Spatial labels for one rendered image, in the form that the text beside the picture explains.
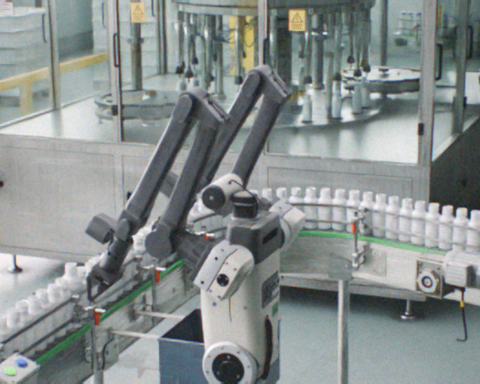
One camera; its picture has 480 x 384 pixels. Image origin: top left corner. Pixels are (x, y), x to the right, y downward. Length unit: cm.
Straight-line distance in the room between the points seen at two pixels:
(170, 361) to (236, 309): 69
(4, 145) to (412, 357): 284
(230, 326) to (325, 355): 302
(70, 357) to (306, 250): 143
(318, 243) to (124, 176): 245
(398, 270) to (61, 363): 158
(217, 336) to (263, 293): 18
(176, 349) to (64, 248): 363
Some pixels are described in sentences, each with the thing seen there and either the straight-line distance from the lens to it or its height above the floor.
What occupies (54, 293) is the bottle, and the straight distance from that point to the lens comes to 377.
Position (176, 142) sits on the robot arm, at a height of 173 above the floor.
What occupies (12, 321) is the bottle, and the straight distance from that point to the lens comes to 358.
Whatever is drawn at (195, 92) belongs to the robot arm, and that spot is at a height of 185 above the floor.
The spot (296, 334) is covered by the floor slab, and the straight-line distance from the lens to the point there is 659.
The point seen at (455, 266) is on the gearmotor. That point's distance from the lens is 445.
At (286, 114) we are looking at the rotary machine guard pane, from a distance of 670.
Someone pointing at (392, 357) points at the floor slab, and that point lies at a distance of 632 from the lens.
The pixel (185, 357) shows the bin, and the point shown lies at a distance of 389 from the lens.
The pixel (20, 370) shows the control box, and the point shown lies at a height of 110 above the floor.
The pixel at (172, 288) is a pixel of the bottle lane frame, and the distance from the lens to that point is 448.
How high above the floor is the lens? 235
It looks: 16 degrees down
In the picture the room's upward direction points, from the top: 1 degrees counter-clockwise
